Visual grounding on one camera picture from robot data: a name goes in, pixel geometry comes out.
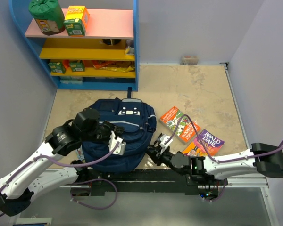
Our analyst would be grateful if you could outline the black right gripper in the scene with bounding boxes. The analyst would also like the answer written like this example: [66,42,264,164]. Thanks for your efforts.
[145,146,174,170]

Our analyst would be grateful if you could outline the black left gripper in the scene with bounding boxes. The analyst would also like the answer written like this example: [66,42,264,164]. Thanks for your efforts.
[82,120,125,144]

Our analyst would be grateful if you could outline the orange 78-storey treehouse book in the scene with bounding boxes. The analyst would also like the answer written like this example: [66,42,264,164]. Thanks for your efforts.
[159,106,196,144]

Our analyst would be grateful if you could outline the navy blue backpack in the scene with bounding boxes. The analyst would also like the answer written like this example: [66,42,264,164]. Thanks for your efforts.
[90,93,157,173]

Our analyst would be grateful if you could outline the Roald Dahl Charlie book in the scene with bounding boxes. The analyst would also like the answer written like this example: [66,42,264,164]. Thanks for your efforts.
[182,129,225,157]

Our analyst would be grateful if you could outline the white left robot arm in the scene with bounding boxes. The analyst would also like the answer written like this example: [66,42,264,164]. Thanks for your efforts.
[0,108,125,217]

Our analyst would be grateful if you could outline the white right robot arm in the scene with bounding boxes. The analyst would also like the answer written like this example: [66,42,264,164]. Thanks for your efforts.
[146,143,283,185]

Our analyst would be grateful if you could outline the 169-storey treehouse book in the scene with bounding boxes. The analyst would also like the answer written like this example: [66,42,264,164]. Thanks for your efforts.
[76,147,85,163]

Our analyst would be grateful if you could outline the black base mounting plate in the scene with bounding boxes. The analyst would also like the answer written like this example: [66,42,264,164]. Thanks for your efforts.
[60,168,229,196]

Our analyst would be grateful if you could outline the orange yellow snack packets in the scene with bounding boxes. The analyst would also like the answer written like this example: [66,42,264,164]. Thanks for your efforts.
[66,60,135,73]

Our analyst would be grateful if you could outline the green box right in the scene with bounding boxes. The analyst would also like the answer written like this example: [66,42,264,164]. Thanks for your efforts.
[69,60,85,72]

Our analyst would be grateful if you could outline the blue shelf unit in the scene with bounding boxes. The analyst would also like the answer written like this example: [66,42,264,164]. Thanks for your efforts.
[9,0,140,91]

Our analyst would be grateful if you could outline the green box left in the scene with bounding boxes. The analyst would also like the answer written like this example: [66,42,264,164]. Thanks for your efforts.
[48,62,66,74]

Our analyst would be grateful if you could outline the yellow green carton box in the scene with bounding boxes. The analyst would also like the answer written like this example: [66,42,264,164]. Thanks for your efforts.
[64,6,90,36]

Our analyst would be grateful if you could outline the green chips canister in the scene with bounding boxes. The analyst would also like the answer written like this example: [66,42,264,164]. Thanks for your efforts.
[29,0,65,36]

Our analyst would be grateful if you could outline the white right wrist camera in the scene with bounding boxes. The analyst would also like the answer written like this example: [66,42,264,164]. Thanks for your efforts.
[157,133,173,149]

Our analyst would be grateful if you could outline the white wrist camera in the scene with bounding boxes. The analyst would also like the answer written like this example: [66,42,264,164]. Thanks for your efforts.
[108,131,126,155]
[157,133,173,149]

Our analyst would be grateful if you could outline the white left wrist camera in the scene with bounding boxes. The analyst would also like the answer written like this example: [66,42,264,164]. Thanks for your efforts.
[108,131,126,155]

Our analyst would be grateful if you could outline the small brown box at wall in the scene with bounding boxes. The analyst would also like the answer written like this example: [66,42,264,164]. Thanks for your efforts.
[180,56,199,65]

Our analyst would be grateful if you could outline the aluminium rail frame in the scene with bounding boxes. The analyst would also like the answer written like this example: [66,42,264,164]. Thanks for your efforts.
[9,63,279,226]

